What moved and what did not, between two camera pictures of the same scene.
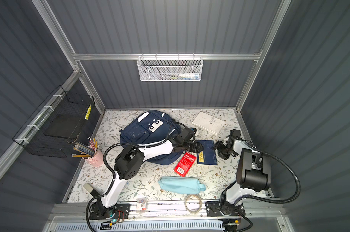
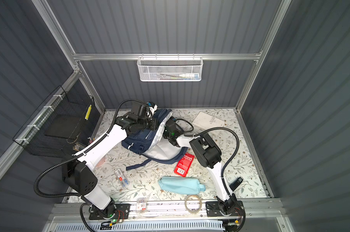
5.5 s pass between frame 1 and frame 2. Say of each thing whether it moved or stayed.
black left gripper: moved
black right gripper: moved
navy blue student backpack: stayed
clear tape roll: stayed
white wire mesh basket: stayed
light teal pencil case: stayed
